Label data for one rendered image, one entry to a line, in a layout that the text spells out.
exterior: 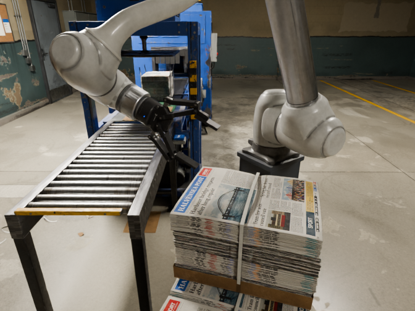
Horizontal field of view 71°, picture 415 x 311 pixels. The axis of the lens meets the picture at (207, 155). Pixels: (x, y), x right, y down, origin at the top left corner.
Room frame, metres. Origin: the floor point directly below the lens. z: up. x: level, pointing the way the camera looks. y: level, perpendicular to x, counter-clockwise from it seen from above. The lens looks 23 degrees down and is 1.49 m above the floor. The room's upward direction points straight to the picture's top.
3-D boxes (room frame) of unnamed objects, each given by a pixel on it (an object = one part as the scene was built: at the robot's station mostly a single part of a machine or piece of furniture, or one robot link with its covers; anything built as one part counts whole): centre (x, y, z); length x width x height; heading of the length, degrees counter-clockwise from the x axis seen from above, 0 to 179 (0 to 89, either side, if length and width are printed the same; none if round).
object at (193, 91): (2.32, 0.11, 1.05); 0.05 x 0.05 x 0.45; 0
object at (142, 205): (1.66, 0.30, 0.74); 1.34 x 0.05 x 0.12; 0
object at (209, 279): (0.75, -0.02, 0.86); 0.29 x 0.16 x 0.04; 163
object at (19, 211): (1.00, 0.56, 0.81); 0.43 x 0.03 x 0.02; 90
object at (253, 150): (1.18, -0.26, 1.03); 0.22 x 0.18 x 0.06; 35
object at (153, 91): (3.25, 0.54, 0.93); 0.38 x 0.30 x 0.26; 0
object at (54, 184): (1.28, 0.55, 0.77); 0.47 x 0.05 x 0.05; 90
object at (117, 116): (2.68, 0.54, 0.75); 0.70 x 0.65 x 0.10; 0
